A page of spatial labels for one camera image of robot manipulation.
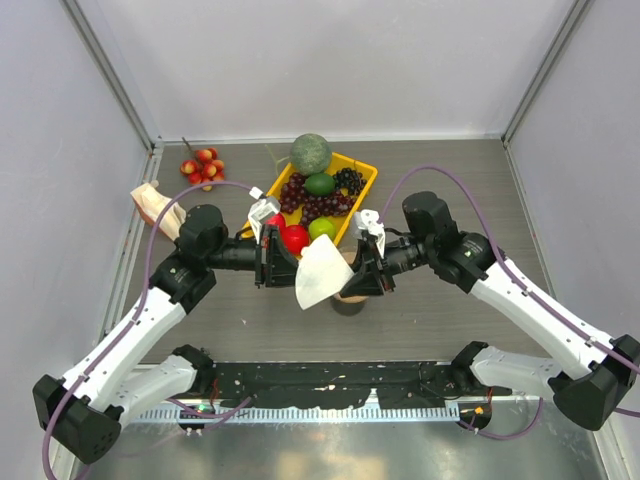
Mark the black grape bunch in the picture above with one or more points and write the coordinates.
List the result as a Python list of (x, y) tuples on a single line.
[(350, 180)]

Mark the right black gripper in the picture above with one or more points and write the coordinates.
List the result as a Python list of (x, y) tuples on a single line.
[(367, 271)]

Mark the red apple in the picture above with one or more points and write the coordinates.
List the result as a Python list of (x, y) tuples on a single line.
[(277, 220)]

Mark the green melon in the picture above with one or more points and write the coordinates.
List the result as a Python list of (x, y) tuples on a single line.
[(310, 154)]

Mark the red grape bunch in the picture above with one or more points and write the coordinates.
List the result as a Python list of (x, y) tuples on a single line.
[(294, 199)]

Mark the yellow plastic tray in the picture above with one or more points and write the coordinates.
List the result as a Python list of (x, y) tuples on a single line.
[(338, 162)]

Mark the white slotted cable duct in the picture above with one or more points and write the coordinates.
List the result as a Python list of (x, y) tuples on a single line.
[(369, 413)]

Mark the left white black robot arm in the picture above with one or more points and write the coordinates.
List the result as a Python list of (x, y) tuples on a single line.
[(86, 409)]

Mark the dark green lime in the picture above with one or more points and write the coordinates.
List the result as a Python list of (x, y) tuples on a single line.
[(320, 184)]

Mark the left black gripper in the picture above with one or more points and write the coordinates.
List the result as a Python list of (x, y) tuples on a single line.
[(273, 262)]

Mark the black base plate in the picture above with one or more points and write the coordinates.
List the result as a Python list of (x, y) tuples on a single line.
[(339, 385)]

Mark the white paper coffee filter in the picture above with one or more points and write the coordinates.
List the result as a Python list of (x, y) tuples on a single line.
[(321, 273)]

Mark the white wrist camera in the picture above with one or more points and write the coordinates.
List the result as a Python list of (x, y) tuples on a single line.
[(366, 224), (262, 210)]

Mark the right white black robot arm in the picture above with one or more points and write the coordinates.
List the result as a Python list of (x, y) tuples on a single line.
[(586, 372)]

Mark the red yellow cherry bunch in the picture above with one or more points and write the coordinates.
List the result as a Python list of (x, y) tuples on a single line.
[(202, 166)]

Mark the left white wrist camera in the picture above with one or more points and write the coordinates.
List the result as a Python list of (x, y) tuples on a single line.
[(262, 210)]

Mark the light green apple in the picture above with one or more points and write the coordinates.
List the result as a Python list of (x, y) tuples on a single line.
[(322, 226)]

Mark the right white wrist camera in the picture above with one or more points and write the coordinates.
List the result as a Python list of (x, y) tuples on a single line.
[(366, 224)]

